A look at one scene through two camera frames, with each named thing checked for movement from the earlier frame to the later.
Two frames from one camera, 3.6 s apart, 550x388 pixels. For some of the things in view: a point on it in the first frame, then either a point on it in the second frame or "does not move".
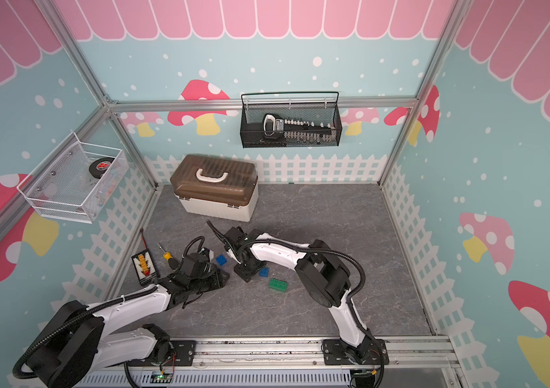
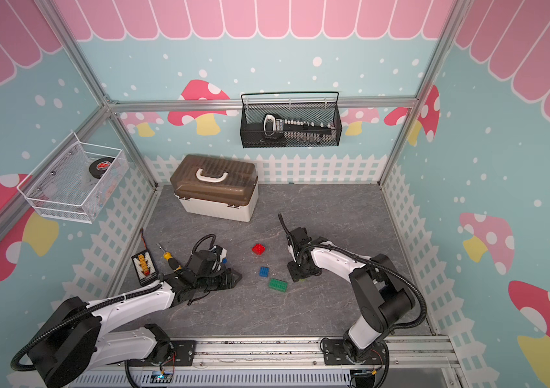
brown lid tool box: (215, 186) does not move
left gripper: (217, 276) does not move
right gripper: (244, 276) to (294, 275)
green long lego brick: (278, 284) does not move
